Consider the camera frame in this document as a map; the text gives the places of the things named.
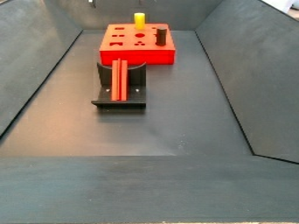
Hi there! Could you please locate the red star prism object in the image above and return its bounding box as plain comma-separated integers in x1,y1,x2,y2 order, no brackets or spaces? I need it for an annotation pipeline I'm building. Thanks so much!
111,59,127,102

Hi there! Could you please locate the dark brown hexagonal peg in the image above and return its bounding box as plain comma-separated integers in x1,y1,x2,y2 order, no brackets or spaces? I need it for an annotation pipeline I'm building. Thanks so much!
155,26,167,46

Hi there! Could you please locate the yellow cylinder peg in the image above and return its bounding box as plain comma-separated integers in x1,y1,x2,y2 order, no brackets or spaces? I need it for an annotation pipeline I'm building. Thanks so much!
135,12,145,30

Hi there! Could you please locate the red shape sorting block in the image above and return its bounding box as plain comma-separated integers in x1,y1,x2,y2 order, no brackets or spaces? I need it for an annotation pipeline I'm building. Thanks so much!
99,24,175,65

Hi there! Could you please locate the black curved fixture stand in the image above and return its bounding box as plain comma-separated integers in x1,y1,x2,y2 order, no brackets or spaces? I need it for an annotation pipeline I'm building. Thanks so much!
91,64,145,109

